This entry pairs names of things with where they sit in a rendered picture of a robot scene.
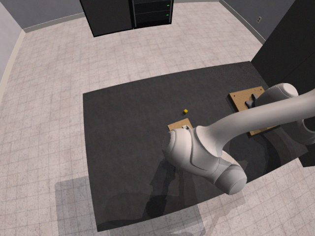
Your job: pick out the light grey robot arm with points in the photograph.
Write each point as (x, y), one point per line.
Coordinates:
(198, 151)

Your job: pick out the peach flat square mat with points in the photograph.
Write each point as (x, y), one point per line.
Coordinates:
(179, 124)

